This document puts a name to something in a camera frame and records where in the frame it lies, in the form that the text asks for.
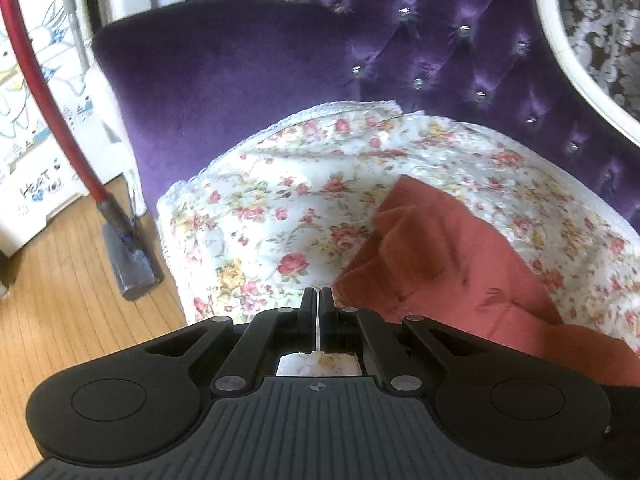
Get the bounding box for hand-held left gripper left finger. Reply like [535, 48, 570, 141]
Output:
[144, 287, 319, 400]

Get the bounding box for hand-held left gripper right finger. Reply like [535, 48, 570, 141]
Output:
[319, 287, 497, 400]

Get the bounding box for rust red pants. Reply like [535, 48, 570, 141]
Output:
[332, 175, 640, 392]

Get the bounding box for floral quilted blanket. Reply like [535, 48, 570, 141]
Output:
[156, 100, 640, 376]

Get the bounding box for red stick vacuum cleaner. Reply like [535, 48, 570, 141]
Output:
[0, 0, 164, 302]

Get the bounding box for purple tufted velvet sofa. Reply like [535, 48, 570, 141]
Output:
[91, 0, 640, 241]

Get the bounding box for white cabinet with drawings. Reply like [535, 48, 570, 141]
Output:
[0, 0, 142, 257]

